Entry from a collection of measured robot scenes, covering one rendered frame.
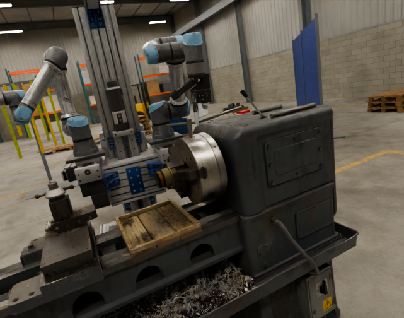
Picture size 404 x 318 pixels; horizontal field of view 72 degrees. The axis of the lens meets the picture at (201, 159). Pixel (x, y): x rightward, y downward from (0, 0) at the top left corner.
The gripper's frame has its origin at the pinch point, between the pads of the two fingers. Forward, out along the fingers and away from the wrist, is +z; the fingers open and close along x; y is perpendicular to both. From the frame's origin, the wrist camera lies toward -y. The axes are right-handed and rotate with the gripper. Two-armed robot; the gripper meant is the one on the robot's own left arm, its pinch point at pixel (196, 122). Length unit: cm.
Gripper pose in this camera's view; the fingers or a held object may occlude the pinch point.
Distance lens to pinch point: 122.0
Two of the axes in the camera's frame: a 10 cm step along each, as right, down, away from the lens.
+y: 9.9, -1.0, -0.4
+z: 1.1, 9.3, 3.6
